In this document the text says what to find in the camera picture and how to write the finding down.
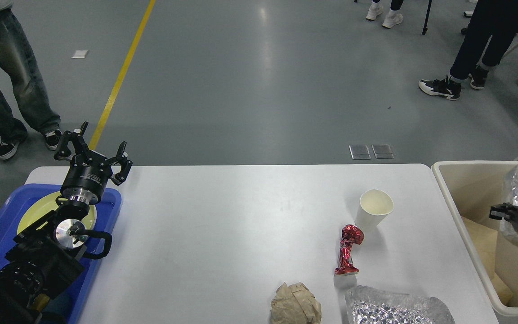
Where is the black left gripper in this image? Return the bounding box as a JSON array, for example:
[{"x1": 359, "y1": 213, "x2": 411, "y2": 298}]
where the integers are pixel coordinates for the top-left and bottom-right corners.
[{"x1": 54, "y1": 121, "x2": 132, "y2": 205}]

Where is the yellow plate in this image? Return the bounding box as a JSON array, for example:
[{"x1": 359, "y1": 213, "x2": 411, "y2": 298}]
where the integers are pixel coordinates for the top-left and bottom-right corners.
[{"x1": 16, "y1": 191, "x2": 97, "y2": 234}]

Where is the white paper cup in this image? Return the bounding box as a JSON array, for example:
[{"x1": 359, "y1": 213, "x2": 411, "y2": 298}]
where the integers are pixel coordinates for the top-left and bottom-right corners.
[{"x1": 355, "y1": 189, "x2": 394, "y2": 232}]

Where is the red foil wrapper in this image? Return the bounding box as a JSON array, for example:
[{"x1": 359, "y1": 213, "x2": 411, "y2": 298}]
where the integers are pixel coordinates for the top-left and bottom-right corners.
[{"x1": 334, "y1": 224, "x2": 365, "y2": 275}]

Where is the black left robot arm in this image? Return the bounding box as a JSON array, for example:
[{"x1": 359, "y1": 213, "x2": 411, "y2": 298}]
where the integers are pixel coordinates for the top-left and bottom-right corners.
[{"x1": 0, "y1": 122, "x2": 133, "y2": 324}]

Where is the brown paper in bin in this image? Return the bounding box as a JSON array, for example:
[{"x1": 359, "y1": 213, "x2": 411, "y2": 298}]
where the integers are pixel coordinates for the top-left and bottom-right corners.
[{"x1": 462, "y1": 217, "x2": 514, "y2": 305}]

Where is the beige plastic bin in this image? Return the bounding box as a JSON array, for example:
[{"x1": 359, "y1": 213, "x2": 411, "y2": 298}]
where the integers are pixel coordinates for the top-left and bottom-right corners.
[{"x1": 431, "y1": 161, "x2": 518, "y2": 318}]

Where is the floor outlet plate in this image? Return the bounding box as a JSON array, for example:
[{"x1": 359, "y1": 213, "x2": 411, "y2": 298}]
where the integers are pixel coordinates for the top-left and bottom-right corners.
[{"x1": 348, "y1": 144, "x2": 395, "y2": 160}]

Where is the person in baggy jeans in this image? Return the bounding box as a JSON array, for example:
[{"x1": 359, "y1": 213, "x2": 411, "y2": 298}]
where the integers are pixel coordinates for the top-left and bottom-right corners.
[{"x1": 0, "y1": 0, "x2": 62, "y2": 160}]

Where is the person in green-black sneakers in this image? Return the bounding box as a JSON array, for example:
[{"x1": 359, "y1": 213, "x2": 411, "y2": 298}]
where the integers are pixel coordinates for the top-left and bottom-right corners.
[{"x1": 419, "y1": 0, "x2": 518, "y2": 100}]

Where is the black tripod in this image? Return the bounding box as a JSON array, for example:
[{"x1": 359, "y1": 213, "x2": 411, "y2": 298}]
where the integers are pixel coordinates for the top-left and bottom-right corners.
[{"x1": 421, "y1": 0, "x2": 433, "y2": 35}]

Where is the person in black leggings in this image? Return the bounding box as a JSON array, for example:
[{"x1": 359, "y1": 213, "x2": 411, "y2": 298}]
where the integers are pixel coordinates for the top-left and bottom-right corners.
[{"x1": 366, "y1": 0, "x2": 404, "y2": 29}]

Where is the crumpled brown paper ball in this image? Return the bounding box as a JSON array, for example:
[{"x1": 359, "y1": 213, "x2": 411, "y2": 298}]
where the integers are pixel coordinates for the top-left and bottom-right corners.
[{"x1": 271, "y1": 282, "x2": 322, "y2": 324}]

